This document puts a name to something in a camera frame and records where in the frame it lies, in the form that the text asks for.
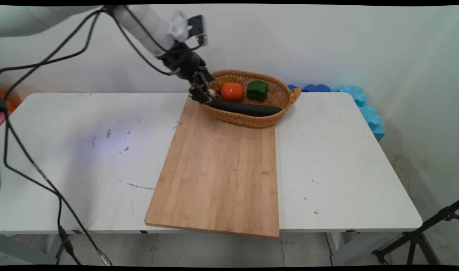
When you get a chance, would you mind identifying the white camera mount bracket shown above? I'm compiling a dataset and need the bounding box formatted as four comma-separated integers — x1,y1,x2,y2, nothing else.
168,10,191,43

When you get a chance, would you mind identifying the grey table base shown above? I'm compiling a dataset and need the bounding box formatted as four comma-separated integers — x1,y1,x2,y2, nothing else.
0,235,62,266

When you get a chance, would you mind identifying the red tomato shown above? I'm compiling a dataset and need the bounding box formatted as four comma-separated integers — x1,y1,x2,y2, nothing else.
221,82,245,103

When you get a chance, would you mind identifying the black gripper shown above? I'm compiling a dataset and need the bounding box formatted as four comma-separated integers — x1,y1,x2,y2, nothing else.
157,43,216,104

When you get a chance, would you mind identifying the wooden cutting board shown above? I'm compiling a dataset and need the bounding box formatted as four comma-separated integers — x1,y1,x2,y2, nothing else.
144,96,280,238

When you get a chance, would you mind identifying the orange object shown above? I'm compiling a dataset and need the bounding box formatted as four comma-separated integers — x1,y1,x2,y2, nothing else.
0,90,18,113

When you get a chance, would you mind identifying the black cable with metal connector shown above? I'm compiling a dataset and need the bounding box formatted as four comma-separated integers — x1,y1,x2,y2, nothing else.
0,8,113,266

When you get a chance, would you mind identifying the green bell pepper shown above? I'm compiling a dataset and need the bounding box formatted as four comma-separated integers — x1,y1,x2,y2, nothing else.
247,80,269,102

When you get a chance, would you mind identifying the white table leg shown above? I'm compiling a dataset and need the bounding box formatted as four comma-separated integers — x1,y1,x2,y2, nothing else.
325,231,346,266

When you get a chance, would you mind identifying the yellow bell pepper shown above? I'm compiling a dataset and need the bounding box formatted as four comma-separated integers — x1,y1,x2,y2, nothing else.
215,77,237,93

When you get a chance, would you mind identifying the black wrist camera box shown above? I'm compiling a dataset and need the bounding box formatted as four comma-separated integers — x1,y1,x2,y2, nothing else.
188,15,208,47

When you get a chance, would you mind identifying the black cable with plug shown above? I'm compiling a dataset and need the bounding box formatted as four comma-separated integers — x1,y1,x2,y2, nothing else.
0,8,102,265

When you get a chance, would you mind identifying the dark blue foam piece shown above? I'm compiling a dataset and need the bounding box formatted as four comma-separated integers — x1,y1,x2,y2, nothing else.
288,84,331,93

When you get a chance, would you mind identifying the light blue foam piece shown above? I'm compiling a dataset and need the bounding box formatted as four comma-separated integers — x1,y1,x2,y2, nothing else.
329,85,386,142

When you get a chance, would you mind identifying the black tripod stand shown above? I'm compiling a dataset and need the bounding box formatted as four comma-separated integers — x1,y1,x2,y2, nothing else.
372,201,459,266

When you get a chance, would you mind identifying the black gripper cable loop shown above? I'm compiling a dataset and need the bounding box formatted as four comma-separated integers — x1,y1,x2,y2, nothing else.
111,9,177,76

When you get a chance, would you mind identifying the dark green cucumber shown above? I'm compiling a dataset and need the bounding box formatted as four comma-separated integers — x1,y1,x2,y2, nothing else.
208,99,283,117

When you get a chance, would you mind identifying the woven wicker basket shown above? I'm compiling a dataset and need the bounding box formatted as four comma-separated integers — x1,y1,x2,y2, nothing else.
199,69,302,128

